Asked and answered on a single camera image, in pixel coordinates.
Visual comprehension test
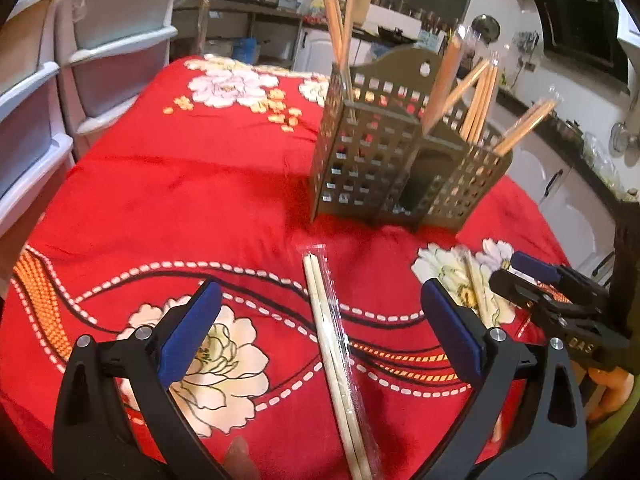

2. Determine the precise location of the wooden chopsticks pair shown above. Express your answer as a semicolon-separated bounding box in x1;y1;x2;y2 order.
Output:
295;244;373;480
320;0;358;123
422;25;471;136
491;85;561;157
459;52;503;145
460;249;503;326
342;0;362;71
435;57;493;121

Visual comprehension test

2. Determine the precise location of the metal kitchen rack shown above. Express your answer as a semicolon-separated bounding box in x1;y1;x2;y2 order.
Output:
172;0;306;68

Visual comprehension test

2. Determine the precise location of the beige cutting board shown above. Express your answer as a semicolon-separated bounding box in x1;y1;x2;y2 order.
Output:
350;0;376;26

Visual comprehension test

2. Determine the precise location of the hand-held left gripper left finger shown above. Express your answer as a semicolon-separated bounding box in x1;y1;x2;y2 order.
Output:
52;280;231;480

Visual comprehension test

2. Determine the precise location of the person's left hand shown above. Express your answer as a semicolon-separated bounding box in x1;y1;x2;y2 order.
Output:
224;435;262;480

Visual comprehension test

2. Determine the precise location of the person's right hand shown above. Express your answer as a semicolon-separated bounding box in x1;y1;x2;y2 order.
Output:
572;360;632;423

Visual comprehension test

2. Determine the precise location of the blue plastic container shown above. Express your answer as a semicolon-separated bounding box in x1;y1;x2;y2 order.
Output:
232;37;261;63

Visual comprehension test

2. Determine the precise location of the person's right forearm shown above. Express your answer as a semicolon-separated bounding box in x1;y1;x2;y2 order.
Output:
585;405;633;480

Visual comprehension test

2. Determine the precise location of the red floral tablecloth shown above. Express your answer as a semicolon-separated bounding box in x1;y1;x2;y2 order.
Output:
0;55;576;480

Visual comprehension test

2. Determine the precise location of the row of condiment bottles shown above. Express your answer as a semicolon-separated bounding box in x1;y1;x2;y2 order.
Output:
372;0;451;33

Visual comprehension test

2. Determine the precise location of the black kitchen countertop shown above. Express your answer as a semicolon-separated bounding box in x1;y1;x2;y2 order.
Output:
492;77;640;206

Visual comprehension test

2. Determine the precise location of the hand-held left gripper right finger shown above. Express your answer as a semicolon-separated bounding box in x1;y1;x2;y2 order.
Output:
420;277;588;480

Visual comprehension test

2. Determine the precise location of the black range hood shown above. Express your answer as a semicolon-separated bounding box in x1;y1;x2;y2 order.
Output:
527;0;631;86

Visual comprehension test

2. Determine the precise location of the steel pot lid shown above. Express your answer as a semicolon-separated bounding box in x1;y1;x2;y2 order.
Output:
470;14;501;43

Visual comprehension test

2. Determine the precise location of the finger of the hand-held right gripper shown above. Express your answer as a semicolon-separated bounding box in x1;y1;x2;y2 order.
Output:
510;251;613;303
488;269;581;322

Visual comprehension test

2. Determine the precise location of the black wok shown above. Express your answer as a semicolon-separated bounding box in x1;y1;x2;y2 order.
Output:
377;27;418;43

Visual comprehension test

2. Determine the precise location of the steel strainer ladle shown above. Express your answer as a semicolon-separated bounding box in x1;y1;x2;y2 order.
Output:
612;122;640;153

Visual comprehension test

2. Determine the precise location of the white plastic drawer unit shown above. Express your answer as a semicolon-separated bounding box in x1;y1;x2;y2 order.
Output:
0;0;76;241
54;0;193;161

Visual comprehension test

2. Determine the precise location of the clear plastic bag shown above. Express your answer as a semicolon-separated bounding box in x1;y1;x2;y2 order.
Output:
582;132;626;191

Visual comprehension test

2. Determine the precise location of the grey perforated utensil holder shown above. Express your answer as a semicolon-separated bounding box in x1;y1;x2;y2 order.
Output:
309;45;515;233

